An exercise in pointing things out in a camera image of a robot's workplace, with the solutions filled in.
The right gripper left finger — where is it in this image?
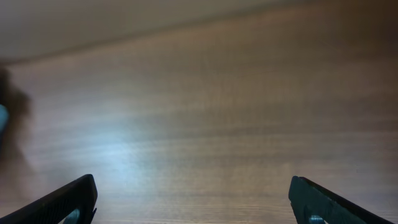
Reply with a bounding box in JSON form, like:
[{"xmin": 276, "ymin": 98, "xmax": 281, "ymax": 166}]
[{"xmin": 1, "ymin": 174, "xmax": 98, "ymax": 224}]

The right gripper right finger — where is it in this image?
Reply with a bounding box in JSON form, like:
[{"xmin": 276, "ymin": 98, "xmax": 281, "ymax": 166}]
[{"xmin": 289, "ymin": 176, "xmax": 392, "ymax": 224}]

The black branded t-shirt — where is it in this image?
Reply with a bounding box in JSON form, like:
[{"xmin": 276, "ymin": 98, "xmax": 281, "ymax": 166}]
[{"xmin": 1, "ymin": 67, "xmax": 30, "ymax": 162}]

